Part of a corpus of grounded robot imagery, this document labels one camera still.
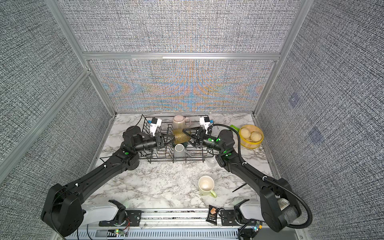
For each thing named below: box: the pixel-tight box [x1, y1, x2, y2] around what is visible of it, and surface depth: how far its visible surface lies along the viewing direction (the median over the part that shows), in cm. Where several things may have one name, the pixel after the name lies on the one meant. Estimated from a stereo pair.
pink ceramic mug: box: [172, 115, 191, 129], surface depth 100 cm
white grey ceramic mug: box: [173, 143, 192, 158], surface depth 87 cm
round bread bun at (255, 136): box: [250, 131, 263, 142], surface depth 101 cm
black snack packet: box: [206, 205, 219, 225], surface depth 75 cm
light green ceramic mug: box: [198, 175, 217, 198], surface depth 80 cm
